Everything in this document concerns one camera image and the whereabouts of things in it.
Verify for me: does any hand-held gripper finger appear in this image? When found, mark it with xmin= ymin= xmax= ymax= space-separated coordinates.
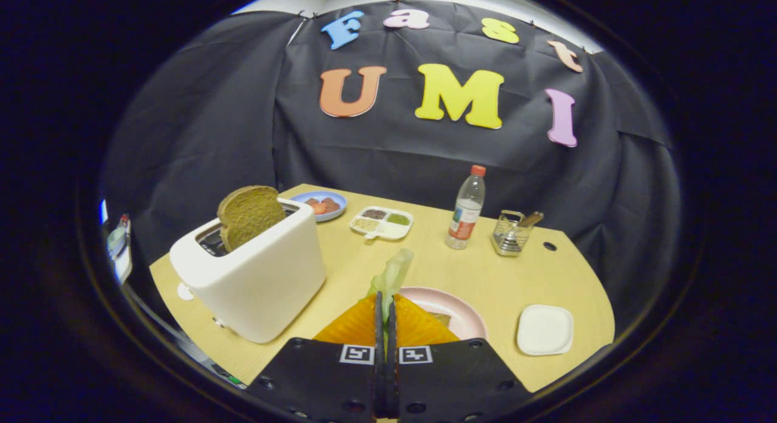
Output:
xmin=246 ymin=291 xmax=389 ymax=423
xmin=387 ymin=296 xmax=532 ymax=423

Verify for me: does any green lettuce leaf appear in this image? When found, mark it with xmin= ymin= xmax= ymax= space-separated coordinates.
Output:
xmin=367 ymin=248 xmax=415 ymax=327

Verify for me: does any brown toasted bread slice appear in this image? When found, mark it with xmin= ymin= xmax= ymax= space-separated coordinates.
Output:
xmin=217 ymin=185 xmax=287 ymax=252

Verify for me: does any pink round plate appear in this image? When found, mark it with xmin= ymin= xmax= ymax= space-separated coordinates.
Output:
xmin=398 ymin=286 xmax=488 ymax=342

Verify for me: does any white divided tray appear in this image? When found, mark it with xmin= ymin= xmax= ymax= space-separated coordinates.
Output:
xmin=349 ymin=206 xmax=415 ymax=241

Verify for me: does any white toaster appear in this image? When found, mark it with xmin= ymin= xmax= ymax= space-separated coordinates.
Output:
xmin=169 ymin=197 xmax=327 ymax=344

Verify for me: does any clear plastic water bottle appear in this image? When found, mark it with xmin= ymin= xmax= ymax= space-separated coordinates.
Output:
xmin=445 ymin=164 xmax=487 ymax=250

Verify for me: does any white square plate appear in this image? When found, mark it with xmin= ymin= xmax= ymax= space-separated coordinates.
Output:
xmin=517 ymin=304 xmax=575 ymax=356

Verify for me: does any blue round plate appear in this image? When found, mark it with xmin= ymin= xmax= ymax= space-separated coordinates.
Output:
xmin=290 ymin=191 xmax=348 ymax=222

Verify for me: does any metal wire basket holder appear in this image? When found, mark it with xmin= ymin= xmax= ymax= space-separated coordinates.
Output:
xmin=490 ymin=209 xmax=535 ymax=257

